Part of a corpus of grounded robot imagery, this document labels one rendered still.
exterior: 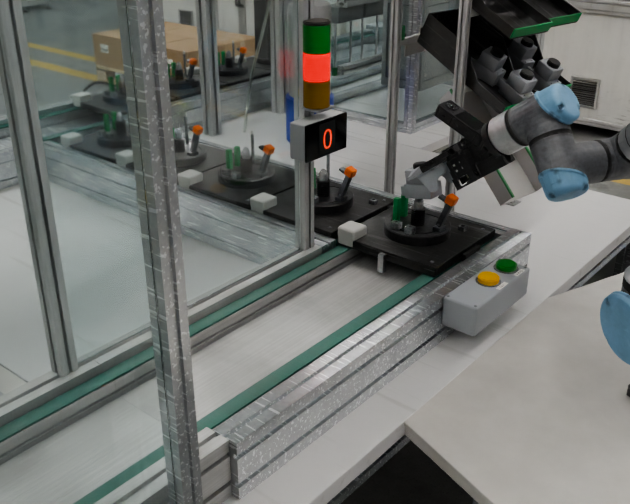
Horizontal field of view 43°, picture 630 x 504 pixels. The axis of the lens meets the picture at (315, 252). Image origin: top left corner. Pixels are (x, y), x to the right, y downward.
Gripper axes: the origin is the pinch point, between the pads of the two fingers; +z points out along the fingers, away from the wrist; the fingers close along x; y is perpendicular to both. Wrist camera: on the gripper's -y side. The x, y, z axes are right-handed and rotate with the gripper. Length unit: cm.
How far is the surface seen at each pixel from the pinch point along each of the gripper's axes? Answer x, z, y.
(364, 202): 5.9, 22.3, 0.0
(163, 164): -82, -35, -10
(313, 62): -21.1, -6.8, -25.3
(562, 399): -21, -20, 46
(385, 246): -10.1, 8.5, 10.5
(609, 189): 302, 117, 52
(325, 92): -19.3, -4.4, -20.1
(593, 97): 392, 141, 1
